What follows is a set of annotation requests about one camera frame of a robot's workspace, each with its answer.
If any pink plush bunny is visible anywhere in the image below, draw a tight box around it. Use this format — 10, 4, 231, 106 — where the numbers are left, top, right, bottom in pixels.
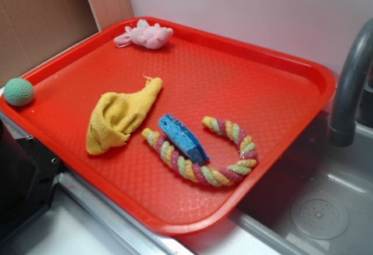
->
114, 19, 174, 50

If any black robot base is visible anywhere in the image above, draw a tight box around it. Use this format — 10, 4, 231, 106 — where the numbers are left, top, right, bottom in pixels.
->
1, 123, 63, 243

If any blue sponge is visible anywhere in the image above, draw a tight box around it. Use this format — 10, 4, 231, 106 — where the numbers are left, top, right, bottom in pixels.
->
158, 114, 210, 166

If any red plastic tray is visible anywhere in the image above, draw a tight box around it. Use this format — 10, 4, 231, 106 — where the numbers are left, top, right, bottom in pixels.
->
1, 19, 336, 236

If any yellow cloth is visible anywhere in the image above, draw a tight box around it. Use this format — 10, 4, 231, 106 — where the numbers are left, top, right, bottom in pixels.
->
86, 77, 163, 156

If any grey faucet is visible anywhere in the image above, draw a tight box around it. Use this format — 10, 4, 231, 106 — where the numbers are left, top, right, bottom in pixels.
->
328, 19, 372, 147

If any grey toy sink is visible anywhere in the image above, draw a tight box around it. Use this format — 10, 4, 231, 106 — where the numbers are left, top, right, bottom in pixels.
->
181, 114, 372, 254

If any green textured ball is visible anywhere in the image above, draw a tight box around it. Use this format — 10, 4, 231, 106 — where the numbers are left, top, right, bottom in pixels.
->
3, 78, 34, 107

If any brown cardboard panel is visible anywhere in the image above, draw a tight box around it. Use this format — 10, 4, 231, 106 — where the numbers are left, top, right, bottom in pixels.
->
1, 0, 133, 86

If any multicolour twisted rope toy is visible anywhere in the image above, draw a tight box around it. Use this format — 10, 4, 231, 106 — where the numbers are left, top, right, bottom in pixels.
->
142, 116, 256, 187

